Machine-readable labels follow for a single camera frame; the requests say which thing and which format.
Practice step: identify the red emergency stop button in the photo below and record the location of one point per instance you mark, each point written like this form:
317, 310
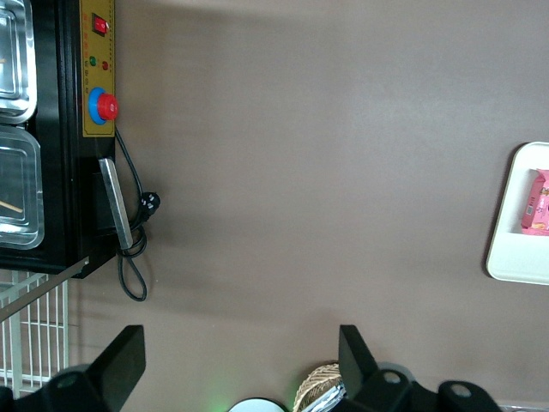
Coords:
105, 106

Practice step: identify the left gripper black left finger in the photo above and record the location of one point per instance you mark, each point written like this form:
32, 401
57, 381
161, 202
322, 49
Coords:
122, 365

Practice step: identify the stainless steel food pan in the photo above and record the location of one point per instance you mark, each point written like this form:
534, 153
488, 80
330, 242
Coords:
23, 51
30, 180

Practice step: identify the wooden skewer stick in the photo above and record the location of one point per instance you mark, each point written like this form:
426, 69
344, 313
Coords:
10, 206

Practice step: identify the pink snack packet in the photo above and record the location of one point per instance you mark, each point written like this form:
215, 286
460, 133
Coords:
537, 206

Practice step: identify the red rocker switch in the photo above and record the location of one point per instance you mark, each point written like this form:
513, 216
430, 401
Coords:
101, 25

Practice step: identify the black food warmer cabinet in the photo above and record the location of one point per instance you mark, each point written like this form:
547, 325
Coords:
53, 129

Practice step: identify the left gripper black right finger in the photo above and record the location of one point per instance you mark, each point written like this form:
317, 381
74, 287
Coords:
360, 373

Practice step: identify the silver wrapped packets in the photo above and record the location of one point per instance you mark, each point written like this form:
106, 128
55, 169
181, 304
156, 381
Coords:
328, 399

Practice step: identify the white round lid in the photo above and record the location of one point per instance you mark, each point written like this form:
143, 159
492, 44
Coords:
257, 407

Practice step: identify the grey metal strip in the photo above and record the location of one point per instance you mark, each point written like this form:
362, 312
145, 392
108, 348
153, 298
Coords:
38, 288

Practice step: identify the woven wicker basket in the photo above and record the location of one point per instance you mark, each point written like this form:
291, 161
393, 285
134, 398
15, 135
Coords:
315, 382

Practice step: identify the white plastic tray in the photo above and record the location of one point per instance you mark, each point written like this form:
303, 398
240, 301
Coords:
510, 257

